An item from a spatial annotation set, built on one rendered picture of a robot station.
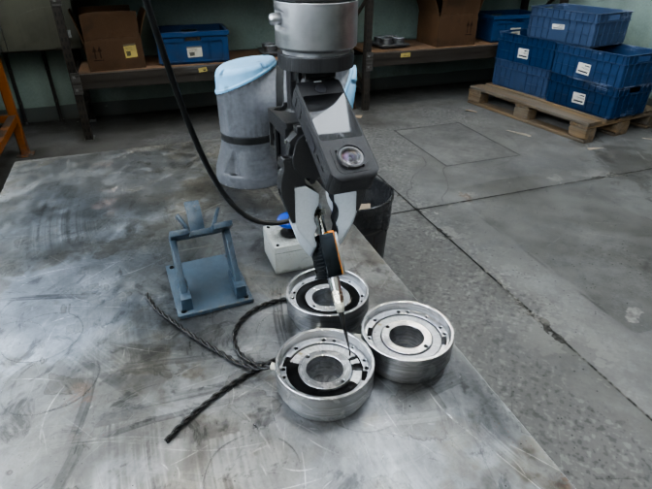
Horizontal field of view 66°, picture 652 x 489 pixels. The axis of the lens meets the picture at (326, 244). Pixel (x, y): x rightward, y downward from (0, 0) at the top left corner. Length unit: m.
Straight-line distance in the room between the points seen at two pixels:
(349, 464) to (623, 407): 1.41
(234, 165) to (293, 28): 0.58
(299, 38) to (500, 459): 0.43
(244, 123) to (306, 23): 0.54
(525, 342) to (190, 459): 1.56
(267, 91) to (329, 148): 0.54
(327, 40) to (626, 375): 1.68
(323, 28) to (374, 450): 0.39
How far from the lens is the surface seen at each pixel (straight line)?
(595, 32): 4.21
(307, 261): 0.75
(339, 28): 0.46
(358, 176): 0.42
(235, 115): 0.98
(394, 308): 0.63
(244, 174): 1.00
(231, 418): 0.55
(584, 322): 2.13
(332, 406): 0.52
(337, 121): 0.46
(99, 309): 0.74
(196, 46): 4.00
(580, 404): 1.80
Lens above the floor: 1.22
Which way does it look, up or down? 31 degrees down
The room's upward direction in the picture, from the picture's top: straight up
